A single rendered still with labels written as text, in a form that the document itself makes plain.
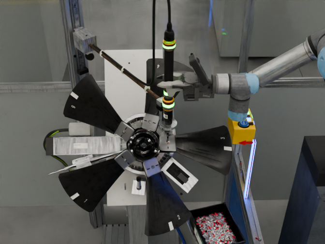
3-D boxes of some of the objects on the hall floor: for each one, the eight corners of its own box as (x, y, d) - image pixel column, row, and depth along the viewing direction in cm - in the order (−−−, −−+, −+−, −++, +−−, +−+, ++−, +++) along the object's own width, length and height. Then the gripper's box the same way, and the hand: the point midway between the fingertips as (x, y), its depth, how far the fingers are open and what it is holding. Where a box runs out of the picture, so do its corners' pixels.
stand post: (133, 285, 274) (125, 171, 217) (148, 285, 274) (145, 171, 218) (133, 292, 271) (125, 178, 214) (149, 292, 271) (146, 177, 214)
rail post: (218, 251, 293) (230, 156, 244) (225, 250, 293) (238, 156, 245) (219, 256, 290) (231, 161, 241) (226, 256, 290) (239, 161, 241)
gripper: (215, 104, 173) (156, 105, 172) (212, 86, 182) (156, 86, 181) (218, 84, 167) (157, 85, 167) (214, 67, 176) (156, 67, 176)
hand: (160, 79), depth 172 cm, fingers closed on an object, 4 cm apart
